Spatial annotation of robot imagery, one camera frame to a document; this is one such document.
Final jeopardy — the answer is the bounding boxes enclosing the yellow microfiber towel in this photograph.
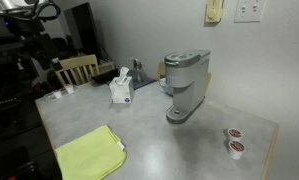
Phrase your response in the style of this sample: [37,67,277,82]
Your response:
[54,124,128,180]

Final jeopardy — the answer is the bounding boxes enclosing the dark blue cloth mat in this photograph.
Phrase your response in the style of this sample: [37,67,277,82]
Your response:
[132,75,157,90]

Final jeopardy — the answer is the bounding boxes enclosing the light blue package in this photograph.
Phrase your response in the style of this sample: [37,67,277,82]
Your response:
[158,77,174,97]

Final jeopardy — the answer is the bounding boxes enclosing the clear glass jar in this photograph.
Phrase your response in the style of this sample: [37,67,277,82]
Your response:
[132,67,145,84]

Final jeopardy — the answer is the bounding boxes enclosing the grey tissue box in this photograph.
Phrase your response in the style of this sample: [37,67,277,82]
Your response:
[108,66,135,105]

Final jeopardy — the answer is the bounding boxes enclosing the metal utensils in jar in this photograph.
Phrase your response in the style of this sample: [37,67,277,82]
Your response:
[129,57,144,71]

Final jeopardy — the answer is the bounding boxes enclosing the grey pod coffee maker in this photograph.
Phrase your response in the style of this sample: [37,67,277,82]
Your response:
[164,49,212,125]

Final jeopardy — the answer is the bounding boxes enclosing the small wooden crate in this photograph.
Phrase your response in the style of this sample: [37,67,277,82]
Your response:
[98,60,117,74]

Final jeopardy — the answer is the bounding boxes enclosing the light wooden chair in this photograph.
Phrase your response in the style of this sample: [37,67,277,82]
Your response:
[54,54,101,88]

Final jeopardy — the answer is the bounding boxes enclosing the small white cup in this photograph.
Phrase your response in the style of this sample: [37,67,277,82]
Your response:
[53,89,63,100]
[64,83,75,95]

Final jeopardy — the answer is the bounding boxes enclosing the black flat monitor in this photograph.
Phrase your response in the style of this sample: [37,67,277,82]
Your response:
[63,2,102,61]

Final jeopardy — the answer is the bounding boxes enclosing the white coffee pod red lid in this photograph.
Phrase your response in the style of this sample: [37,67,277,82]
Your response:
[227,139,246,160]
[227,127,244,141]

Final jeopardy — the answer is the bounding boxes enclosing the beige wall thermostat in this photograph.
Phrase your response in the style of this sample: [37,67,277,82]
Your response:
[204,0,225,24]

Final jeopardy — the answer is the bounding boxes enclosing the white light switch plate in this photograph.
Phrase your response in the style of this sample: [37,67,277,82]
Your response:
[234,0,267,24]

